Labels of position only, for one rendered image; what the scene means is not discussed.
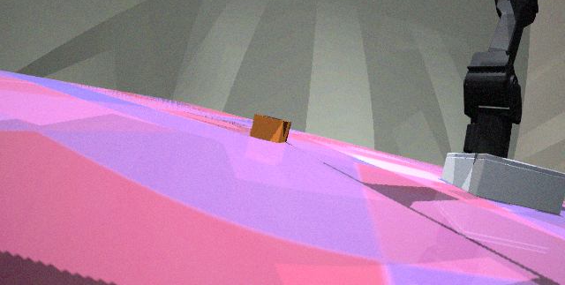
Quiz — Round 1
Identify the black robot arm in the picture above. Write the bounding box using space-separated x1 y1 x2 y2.
463 0 539 159

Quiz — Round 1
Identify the orange block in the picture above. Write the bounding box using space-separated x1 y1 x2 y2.
250 114 291 143

